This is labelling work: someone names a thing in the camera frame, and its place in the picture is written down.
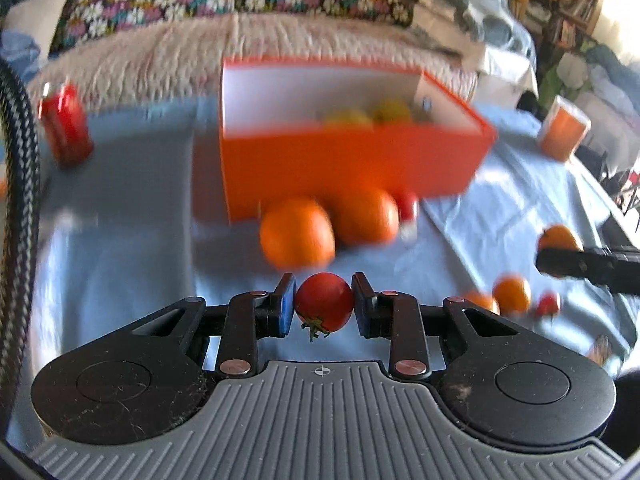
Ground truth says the white pillow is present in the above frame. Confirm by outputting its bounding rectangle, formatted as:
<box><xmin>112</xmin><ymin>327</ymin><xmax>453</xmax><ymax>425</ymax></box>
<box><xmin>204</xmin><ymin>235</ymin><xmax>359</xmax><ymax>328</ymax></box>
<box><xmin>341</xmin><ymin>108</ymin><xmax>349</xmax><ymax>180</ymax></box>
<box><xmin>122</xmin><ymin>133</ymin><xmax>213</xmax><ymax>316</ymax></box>
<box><xmin>0</xmin><ymin>0</ymin><xmax>73</xmax><ymax>61</ymax></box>

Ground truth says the orange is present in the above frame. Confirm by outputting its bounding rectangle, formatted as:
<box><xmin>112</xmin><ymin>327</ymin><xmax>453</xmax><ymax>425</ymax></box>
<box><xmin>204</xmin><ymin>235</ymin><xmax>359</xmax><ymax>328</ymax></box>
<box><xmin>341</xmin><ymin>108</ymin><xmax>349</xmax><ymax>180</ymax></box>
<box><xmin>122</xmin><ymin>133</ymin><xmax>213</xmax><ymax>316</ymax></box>
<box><xmin>539</xmin><ymin>225</ymin><xmax>583</xmax><ymax>252</ymax></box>
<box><xmin>327</xmin><ymin>186</ymin><xmax>401</xmax><ymax>247</ymax></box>
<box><xmin>492</xmin><ymin>274</ymin><xmax>532</xmax><ymax>316</ymax></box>
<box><xmin>462</xmin><ymin>292</ymin><xmax>501</xmax><ymax>316</ymax></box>
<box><xmin>259</xmin><ymin>197</ymin><xmax>337</xmax><ymax>270</ymax></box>

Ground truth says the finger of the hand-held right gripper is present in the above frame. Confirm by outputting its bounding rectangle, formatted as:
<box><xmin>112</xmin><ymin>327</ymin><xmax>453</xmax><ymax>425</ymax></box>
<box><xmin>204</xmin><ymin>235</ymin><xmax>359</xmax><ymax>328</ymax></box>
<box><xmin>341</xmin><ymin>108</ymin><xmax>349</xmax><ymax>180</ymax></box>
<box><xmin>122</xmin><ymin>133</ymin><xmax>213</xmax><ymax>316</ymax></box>
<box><xmin>536</xmin><ymin>247</ymin><xmax>608</xmax><ymax>288</ymax></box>

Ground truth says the orange cup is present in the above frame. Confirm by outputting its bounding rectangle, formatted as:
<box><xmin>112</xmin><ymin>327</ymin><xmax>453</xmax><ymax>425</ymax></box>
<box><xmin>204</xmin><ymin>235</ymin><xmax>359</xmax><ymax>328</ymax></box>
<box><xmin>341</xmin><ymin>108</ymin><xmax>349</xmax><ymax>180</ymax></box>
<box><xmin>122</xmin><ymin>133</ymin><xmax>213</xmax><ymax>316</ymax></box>
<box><xmin>537</xmin><ymin>95</ymin><xmax>592</xmax><ymax>163</ymax></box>

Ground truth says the black braided cable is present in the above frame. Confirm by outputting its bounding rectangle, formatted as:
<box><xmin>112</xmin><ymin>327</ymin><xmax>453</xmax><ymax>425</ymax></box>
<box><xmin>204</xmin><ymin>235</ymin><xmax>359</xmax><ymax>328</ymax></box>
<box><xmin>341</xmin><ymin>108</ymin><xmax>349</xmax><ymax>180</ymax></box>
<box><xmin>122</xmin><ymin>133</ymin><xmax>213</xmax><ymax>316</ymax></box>
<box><xmin>0</xmin><ymin>57</ymin><xmax>43</xmax><ymax>441</ymax></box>

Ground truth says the quilted beige bedspread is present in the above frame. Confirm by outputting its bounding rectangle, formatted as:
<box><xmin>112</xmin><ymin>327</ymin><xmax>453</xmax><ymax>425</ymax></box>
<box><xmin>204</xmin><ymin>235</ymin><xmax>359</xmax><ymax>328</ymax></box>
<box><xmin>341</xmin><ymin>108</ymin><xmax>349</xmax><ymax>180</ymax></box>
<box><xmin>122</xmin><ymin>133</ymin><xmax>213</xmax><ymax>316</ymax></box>
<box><xmin>25</xmin><ymin>12</ymin><xmax>481</xmax><ymax>111</ymax></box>

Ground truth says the red tomato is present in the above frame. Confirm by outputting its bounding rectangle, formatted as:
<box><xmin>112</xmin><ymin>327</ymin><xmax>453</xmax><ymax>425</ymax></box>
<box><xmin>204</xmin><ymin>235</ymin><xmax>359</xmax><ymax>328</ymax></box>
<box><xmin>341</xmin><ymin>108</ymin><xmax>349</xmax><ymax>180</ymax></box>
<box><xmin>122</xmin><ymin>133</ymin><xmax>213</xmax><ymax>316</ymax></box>
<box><xmin>395</xmin><ymin>191</ymin><xmax>421</xmax><ymax>223</ymax></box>
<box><xmin>536</xmin><ymin>291</ymin><xmax>562</xmax><ymax>318</ymax></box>
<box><xmin>294</xmin><ymin>272</ymin><xmax>355</xmax><ymax>343</ymax></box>

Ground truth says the blue tablecloth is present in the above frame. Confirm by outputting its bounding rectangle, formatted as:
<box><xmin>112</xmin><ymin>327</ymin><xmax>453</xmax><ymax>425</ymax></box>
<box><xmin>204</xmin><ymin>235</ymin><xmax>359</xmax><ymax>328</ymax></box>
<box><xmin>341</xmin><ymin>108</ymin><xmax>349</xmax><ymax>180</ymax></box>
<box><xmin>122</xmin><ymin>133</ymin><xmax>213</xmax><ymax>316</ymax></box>
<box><xmin>10</xmin><ymin>95</ymin><xmax>640</xmax><ymax>461</ymax></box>

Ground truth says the wooden bookshelf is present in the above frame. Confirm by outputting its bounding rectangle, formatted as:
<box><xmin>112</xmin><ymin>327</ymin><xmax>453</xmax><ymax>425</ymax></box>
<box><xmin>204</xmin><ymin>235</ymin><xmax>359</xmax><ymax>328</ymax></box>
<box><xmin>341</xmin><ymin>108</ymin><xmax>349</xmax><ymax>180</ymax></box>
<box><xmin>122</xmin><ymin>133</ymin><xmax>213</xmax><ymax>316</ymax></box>
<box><xmin>475</xmin><ymin>0</ymin><xmax>616</xmax><ymax>53</ymax></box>

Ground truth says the yellow pear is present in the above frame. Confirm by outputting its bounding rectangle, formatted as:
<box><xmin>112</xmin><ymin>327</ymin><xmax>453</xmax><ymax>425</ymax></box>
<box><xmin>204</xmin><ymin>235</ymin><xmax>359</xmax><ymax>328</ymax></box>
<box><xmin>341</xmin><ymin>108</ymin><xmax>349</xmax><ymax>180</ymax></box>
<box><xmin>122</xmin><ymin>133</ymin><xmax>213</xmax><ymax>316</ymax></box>
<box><xmin>372</xmin><ymin>99</ymin><xmax>413</xmax><ymax>125</ymax></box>

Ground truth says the red can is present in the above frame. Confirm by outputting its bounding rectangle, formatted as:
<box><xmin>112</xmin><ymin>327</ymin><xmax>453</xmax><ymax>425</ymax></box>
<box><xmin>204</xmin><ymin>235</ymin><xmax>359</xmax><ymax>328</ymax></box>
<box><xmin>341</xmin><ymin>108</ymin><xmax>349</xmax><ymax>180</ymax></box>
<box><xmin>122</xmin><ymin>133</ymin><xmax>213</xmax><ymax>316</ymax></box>
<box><xmin>39</xmin><ymin>82</ymin><xmax>95</xmax><ymax>167</ymax></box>

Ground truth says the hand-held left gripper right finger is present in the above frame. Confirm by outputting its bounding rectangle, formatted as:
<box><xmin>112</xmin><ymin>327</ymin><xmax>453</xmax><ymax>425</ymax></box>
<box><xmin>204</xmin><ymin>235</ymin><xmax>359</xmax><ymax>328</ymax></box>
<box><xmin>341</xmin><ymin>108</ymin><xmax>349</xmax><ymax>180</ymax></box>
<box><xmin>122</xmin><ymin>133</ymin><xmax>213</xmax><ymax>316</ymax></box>
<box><xmin>351</xmin><ymin>272</ymin><xmax>518</xmax><ymax>381</ymax></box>

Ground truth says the orange cardboard box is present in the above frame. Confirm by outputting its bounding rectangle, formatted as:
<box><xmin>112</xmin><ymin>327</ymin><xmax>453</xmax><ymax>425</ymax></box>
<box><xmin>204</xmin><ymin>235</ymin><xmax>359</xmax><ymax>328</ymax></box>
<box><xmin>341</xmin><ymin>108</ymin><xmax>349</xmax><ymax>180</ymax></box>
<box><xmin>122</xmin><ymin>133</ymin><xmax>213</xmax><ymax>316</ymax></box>
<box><xmin>218</xmin><ymin>56</ymin><xmax>498</xmax><ymax>223</ymax></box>

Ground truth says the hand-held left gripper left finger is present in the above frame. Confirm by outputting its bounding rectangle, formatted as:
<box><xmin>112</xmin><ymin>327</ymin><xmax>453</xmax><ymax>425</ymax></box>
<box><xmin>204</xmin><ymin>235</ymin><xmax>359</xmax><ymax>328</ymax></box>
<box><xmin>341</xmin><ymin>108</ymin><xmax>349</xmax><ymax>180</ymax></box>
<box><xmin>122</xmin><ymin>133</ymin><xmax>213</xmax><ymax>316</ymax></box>
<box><xmin>131</xmin><ymin>273</ymin><xmax>297</xmax><ymax>378</ymax></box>

